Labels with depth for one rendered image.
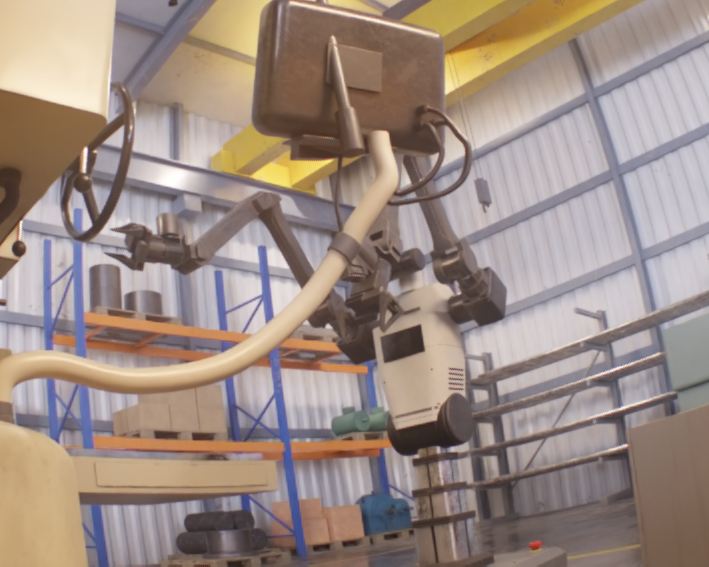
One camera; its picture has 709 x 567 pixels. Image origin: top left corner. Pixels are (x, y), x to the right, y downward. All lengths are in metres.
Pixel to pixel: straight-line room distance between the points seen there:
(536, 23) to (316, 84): 8.79
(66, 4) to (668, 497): 1.55
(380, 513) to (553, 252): 4.55
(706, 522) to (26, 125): 1.54
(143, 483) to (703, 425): 1.52
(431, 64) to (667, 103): 9.63
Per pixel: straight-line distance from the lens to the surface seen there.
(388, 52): 1.28
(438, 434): 2.13
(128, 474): 2.18
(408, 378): 2.17
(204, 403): 9.15
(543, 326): 11.19
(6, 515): 0.71
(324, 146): 1.16
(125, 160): 1.56
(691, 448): 1.69
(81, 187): 1.22
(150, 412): 8.72
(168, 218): 1.88
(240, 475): 2.39
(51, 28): 1.14
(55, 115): 1.09
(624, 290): 10.56
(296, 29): 1.20
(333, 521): 10.22
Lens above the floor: 0.49
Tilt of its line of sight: 20 degrees up
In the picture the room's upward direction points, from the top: 8 degrees counter-clockwise
